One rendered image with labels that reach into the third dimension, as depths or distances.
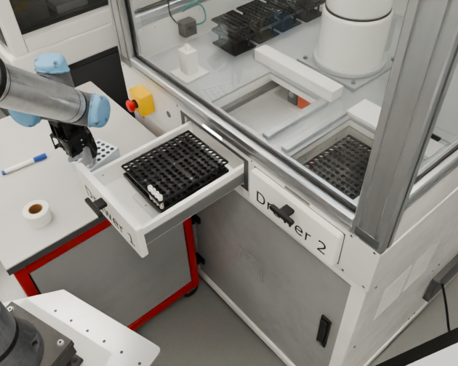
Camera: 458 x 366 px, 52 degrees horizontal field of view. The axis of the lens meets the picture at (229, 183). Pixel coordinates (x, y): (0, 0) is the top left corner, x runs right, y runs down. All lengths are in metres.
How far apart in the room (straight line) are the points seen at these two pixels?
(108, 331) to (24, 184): 0.58
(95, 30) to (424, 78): 1.41
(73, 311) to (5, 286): 1.13
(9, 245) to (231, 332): 0.96
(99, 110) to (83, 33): 0.87
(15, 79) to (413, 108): 0.65
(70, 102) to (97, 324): 0.50
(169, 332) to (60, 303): 0.83
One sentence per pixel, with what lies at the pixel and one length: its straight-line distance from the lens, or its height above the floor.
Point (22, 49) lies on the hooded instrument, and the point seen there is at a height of 0.93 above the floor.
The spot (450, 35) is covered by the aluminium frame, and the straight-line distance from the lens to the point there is 0.72.
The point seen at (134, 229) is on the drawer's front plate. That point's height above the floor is 0.93.
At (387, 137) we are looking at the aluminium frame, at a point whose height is 1.23.
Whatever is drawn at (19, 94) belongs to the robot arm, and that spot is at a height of 1.29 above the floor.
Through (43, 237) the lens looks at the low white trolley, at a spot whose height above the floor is 0.76.
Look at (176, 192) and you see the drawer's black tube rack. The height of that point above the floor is 0.90.
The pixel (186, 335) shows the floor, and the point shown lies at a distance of 1.97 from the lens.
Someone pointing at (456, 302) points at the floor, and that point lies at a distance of 2.21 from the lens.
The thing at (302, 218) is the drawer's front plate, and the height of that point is 0.90.
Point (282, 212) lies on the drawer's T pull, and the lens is 1.11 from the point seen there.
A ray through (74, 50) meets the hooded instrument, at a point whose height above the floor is 0.85.
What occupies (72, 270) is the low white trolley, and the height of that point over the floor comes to 0.60.
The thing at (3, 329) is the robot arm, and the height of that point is 0.99.
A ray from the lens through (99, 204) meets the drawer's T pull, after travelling 1.18.
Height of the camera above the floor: 1.75
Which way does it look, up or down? 45 degrees down
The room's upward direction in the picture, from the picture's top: 2 degrees counter-clockwise
